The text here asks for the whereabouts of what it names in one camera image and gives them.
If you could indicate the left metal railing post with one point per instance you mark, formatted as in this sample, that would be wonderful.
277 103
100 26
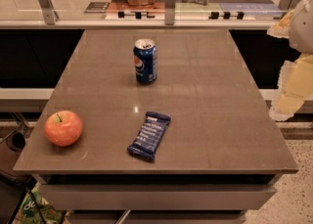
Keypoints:
50 16

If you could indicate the middle metal railing post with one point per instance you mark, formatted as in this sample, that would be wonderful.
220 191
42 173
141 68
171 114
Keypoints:
169 14

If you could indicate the green patterned bag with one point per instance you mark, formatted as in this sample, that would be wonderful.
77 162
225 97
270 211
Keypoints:
36 210

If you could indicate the blue Pepsi can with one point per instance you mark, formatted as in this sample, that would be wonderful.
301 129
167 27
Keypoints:
145 60

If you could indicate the red yellow apple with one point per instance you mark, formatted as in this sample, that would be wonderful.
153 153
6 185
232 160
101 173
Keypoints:
63 128

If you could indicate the dark blue snack bar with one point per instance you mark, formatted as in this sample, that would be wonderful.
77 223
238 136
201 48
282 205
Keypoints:
150 135

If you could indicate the grey table drawer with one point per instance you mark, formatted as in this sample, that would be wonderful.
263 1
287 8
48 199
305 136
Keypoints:
157 197

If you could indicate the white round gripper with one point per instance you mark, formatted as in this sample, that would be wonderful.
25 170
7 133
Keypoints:
302 27

